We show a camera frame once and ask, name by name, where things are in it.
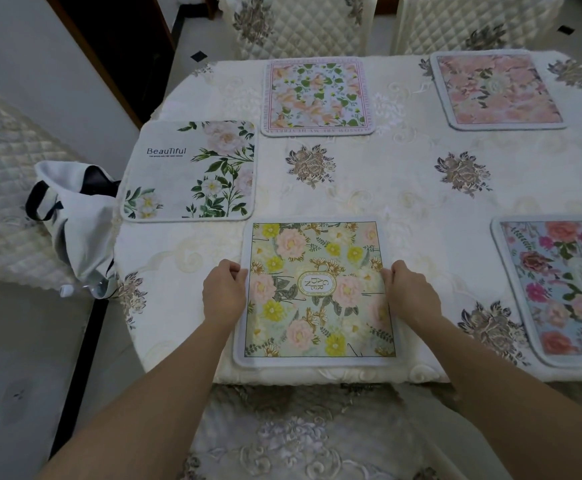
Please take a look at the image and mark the person's right hand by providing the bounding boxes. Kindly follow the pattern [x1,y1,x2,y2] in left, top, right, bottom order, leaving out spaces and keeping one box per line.
[380,260,443,331]

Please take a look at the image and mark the person's left hand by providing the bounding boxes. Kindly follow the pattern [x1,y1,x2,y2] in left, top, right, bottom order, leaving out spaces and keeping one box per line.
[202,259,249,333]

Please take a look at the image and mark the yellow and pink floral placemat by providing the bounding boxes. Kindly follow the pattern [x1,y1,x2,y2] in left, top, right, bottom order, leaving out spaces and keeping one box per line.
[233,216,406,369]

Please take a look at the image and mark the person's left forearm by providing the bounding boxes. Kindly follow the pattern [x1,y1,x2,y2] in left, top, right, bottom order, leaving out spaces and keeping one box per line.
[36,320,239,480]

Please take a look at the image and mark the person's right forearm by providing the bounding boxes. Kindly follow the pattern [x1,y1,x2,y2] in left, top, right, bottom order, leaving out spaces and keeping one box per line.
[411,315,582,480]

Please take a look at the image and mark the cream embroidered tablecloth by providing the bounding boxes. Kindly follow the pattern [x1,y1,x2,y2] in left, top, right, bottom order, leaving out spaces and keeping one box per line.
[112,49,582,386]

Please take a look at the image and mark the white placemat with green leaves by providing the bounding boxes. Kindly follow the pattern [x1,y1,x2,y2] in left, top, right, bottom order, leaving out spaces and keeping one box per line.
[119,120,256,223]

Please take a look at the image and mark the quilted cream chair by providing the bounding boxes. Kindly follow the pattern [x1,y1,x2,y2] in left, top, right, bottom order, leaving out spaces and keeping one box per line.
[218,0,377,60]
[391,0,567,56]
[178,382,514,480]
[0,89,89,291]

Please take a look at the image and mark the blue placemat with red roses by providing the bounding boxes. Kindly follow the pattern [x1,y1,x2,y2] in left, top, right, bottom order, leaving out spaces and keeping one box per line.
[491,215,582,369]

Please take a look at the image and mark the white and black tote bag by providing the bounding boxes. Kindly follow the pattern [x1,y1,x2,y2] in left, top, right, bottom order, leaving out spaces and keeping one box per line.
[25,161,121,300]

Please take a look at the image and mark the pink-bordered floral placemat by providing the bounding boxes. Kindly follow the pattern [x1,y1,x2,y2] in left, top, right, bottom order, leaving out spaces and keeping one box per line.
[261,57,376,138]

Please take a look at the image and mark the pale pink rose placemat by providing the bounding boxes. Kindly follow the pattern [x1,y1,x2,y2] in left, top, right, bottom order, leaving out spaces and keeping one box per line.
[430,50,568,131]

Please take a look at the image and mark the dark wooden door frame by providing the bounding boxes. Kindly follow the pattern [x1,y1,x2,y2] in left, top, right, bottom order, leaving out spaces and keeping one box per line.
[43,0,179,129]

